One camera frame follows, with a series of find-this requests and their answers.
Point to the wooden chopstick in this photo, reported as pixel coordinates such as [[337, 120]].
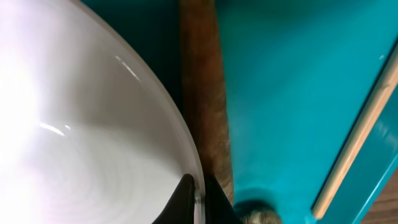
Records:
[[372, 110]]

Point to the large white plate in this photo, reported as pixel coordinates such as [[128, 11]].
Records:
[[88, 132]]

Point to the brown shiitake mushroom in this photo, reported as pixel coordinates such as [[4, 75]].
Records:
[[262, 216]]

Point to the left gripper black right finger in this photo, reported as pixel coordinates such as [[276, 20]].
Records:
[[218, 209]]

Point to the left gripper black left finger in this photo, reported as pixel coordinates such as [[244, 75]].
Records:
[[181, 206]]

